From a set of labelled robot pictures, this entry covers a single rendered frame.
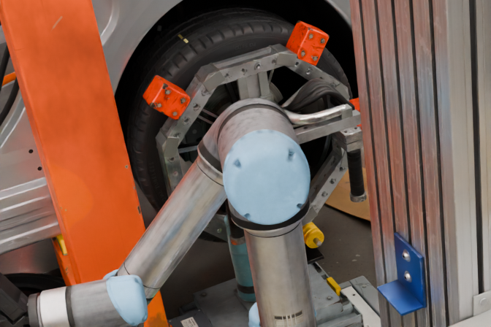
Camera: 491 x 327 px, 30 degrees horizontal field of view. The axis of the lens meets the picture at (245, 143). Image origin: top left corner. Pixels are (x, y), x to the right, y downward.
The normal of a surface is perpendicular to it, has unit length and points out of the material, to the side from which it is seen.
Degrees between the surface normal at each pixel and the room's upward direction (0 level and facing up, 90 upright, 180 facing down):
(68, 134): 90
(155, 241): 62
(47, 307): 36
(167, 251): 87
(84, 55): 90
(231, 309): 0
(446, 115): 90
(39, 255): 0
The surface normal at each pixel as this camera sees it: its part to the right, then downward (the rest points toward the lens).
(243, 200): 0.11, 0.33
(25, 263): -0.14, -0.87
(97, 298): -0.05, -0.43
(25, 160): 0.37, 0.39
